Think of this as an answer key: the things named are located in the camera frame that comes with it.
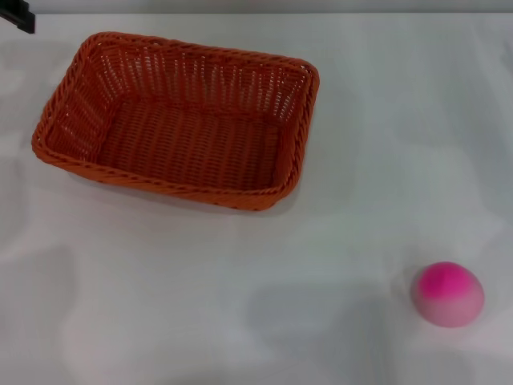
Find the pink peach toy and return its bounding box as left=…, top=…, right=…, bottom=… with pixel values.
left=411, top=261, right=486, bottom=326

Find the orange woven plastic basket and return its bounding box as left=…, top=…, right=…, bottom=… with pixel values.
left=30, top=32, right=321, bottom=213

